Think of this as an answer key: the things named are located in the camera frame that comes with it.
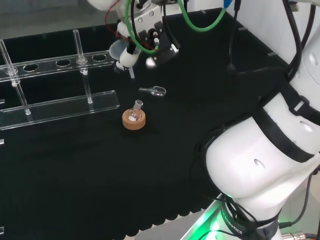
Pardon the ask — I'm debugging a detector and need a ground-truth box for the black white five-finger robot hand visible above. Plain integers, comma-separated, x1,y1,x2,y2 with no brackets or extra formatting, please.
114,11,181,73

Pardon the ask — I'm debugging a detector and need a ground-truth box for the translucent plastic funnel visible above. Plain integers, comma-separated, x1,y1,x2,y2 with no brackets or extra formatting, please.
109,40,141,80

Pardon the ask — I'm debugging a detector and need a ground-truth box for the glass weighing funnel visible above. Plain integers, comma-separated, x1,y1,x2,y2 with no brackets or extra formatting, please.
138,84,167,99

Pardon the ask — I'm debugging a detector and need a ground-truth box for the clear acrylic funnel stand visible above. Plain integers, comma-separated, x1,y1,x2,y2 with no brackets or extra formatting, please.
0,29,121,131

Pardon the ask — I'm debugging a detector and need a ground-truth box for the small glass round-bottom flask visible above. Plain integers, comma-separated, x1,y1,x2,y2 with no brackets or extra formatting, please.
126,99,144,123

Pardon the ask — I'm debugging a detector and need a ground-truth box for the black bench cloth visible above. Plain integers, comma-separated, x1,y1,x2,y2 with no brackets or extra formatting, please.
0,7,305,240

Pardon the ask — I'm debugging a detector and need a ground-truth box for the pale base board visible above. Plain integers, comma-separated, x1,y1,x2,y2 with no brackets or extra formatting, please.
134,199,227,240

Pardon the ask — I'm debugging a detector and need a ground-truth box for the green cable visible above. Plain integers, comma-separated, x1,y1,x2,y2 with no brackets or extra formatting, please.
124,0,229,55

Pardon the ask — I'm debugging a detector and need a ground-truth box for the thin red wire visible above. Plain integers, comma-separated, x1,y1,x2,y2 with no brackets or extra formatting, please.
104,0,121,35

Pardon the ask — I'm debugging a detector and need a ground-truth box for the black cable with plug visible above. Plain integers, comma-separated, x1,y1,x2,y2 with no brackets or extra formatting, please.
226,0,242,75

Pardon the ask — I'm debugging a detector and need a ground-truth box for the cork ring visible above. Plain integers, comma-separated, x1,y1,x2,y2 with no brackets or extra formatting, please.
121,108,147,131

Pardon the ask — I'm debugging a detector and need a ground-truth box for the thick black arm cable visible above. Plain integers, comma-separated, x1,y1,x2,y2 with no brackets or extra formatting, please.
281,0,316,82

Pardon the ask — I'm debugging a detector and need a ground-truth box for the thin black base cable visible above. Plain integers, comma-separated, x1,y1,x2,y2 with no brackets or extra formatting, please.
278,173,315,228

